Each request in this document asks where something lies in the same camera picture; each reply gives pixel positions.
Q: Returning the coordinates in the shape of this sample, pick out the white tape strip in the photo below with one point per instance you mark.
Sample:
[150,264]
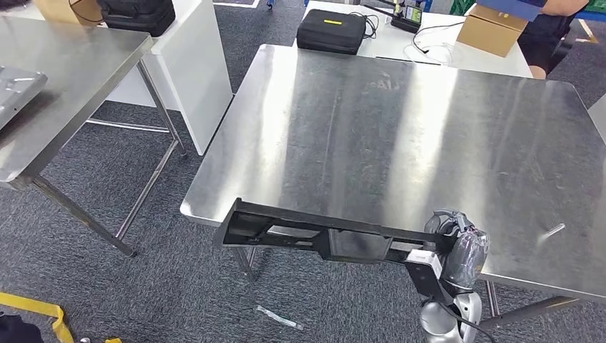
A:
[551,232]

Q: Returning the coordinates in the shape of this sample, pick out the black case with yellow label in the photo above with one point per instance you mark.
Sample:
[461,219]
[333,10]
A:
[331,33]

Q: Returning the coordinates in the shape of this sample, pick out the grey metal part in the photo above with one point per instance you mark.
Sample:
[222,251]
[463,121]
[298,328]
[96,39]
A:
[19,90]

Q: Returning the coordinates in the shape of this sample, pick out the cardboard box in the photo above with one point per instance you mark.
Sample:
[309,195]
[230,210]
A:
[487,35]
[57,9]

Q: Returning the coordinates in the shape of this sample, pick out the stainless steel table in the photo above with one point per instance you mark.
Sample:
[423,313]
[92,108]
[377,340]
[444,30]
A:
[71,71]
[600,118]

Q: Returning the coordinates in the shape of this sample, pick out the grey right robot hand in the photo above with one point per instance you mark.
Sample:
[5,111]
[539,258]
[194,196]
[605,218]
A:
[466,258]

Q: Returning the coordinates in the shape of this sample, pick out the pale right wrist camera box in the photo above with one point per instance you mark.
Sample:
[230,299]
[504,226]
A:
[426,274]

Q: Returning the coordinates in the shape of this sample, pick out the blue box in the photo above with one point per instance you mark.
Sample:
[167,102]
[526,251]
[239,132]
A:
[511,8]

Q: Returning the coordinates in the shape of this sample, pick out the thin black rod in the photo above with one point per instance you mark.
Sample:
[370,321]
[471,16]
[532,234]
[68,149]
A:
[407,60]

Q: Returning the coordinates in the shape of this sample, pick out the green plastic crate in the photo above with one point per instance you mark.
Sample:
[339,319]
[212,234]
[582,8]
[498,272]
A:
[461,5]

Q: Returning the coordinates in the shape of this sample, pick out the black radio with antennas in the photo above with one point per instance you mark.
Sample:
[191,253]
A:
[409,19]

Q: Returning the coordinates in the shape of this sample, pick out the yellow floor tape mark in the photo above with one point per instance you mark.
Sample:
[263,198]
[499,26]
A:
[38,307]

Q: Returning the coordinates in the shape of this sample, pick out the white floor tape mark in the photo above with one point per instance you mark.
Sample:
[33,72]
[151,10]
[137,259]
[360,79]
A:
[236,4]

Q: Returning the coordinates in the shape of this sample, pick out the black carrying case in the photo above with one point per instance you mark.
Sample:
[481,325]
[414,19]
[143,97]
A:
[137,16]

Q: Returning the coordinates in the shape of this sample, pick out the white paper strip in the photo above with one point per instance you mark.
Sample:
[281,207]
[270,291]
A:
[279,318]

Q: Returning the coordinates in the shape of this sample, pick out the stainless steel workbench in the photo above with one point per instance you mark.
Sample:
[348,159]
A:
[378,142]

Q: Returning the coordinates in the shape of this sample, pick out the long black plastic part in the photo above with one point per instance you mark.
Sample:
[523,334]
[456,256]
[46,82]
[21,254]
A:
[350,246]

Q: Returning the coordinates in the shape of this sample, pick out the person's left forearm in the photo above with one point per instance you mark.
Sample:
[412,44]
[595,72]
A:
[565,7]

